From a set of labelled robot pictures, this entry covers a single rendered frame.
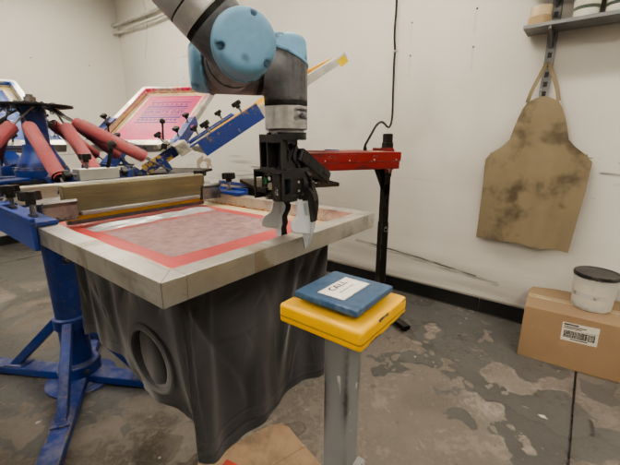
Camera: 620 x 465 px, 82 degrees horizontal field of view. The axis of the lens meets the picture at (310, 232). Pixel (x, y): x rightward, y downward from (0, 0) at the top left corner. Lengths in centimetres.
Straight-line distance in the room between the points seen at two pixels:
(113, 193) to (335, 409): 80
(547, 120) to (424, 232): 101
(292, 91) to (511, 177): 200
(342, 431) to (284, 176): 40
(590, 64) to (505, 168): 64
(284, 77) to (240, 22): 18
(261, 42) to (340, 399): 48
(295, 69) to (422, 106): 212
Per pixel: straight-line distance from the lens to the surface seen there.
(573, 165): 247
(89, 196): 107
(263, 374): 87
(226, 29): 46
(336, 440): 62
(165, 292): 51
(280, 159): 62
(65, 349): 199
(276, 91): 62
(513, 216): 251
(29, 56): 543
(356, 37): 302
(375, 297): 48
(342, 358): 52
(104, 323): 101
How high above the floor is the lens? 117
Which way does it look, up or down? 15 degrees down
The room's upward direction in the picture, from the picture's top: straight up
